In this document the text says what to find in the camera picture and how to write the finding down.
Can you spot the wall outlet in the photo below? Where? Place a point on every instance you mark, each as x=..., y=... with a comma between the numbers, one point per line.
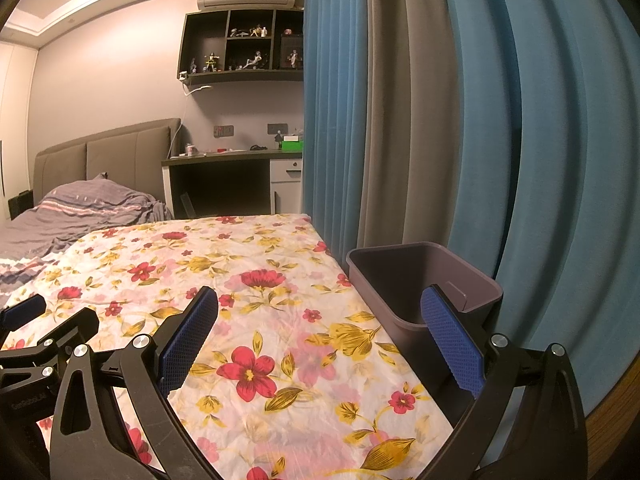
x=276, y=128
x=223, y=131

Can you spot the grey padded headboard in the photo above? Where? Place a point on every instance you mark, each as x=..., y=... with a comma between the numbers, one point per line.
x=130, y=155

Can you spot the blue curtain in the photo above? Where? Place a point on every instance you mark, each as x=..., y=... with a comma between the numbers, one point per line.
x=565, y=160
x=335, y=110

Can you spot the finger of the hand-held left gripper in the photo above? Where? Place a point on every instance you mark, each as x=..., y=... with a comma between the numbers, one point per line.
x=22, y=310
x=70, y=327

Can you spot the grey plastic bin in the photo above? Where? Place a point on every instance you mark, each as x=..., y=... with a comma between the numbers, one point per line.
x=400, y=280

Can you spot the dark wall shelf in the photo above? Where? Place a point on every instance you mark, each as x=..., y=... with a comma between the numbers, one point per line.
x=200, y=77

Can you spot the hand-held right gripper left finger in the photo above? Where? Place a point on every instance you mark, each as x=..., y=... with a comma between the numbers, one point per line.
x=190, y=335

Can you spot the grey striped duvet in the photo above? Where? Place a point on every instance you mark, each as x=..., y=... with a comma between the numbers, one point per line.
x=90, y=205

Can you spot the dark top desk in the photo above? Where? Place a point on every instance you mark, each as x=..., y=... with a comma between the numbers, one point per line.
x=215, y=157

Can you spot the white wardrobe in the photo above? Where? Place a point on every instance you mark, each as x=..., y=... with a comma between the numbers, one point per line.
x=17, y=135

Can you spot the white drawer cabinet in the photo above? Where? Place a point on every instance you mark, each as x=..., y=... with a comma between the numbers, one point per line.
x=286, y=185

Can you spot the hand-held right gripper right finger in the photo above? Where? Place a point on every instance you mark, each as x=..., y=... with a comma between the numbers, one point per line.
x=452, y=345

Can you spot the small dark figure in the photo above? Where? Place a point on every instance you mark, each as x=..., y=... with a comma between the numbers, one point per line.
x=278, y=141

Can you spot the grey curtain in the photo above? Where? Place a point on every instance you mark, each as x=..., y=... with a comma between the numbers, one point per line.
x=410, y=110

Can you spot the black bedside stand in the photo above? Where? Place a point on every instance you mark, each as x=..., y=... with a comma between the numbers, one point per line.
x=20, y=206

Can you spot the green box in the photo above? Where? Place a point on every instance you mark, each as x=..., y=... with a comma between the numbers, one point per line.
x=292, y=145

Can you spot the row of shelf figurines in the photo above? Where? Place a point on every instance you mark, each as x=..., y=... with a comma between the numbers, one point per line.
x=255, y=60

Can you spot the small white cup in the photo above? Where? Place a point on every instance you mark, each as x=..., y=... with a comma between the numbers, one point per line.
x=190, y=149

